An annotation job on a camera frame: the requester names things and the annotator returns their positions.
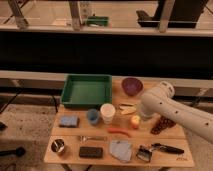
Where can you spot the wooden folding table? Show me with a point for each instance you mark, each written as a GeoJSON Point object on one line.
{"type": "Point", "coordinates": [174, 137]}

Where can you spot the orange carrot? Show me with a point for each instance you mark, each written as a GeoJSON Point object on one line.
{"type": "Point", "coordinates": [118, 130]}

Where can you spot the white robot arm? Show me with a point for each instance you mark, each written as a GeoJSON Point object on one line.
{"type": "Point", "coordinates": [158, 99]}

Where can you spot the blue plastic cup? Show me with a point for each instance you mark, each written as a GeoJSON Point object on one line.
{"type": "Point", "coordinates": [93, 116]}

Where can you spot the light blue cloth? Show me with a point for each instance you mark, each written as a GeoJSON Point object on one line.
{"type": "Point", "coordinates": [121, 150]}

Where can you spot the small metal cup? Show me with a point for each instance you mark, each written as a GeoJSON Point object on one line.
{"type": "Point", "coordinates": [58, 146]}

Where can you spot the yellow red apple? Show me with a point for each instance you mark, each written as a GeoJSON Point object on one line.
{"type": "Point", "coordinates": [135, 121]}

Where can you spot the green box in background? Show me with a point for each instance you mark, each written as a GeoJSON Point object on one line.
{"type": "Point", "coordinates": [97, 20]}

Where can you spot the black machine in background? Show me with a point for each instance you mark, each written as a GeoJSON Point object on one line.
{"type": "Point", "coordinates": [185, 14]}

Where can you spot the dark red grape bunch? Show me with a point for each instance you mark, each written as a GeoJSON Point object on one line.
{"type": "Point", "coordinates": [162, 124]}

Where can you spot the black rectangular block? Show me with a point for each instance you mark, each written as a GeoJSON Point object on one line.
{"type": "Point", "coordinates": [91, 152]}

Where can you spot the green plastic tray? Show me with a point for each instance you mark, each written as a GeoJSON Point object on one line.
{"type": "Point", "coordinates": [86, 91]}

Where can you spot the blue sponge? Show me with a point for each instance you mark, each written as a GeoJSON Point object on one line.
{"type": "Point", "coordinates": [68, 121]}

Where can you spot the purple bowl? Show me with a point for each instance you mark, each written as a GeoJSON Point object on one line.
{"type": "Point", "coordinates": [132, 86]}

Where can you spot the white paper cup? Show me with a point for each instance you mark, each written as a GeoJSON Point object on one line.
{"type": "Point", "coordinates": [107, 111]}

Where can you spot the silver metal fork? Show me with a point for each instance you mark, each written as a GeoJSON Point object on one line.
{"type": "Point", "coordinates": [85, 138]}

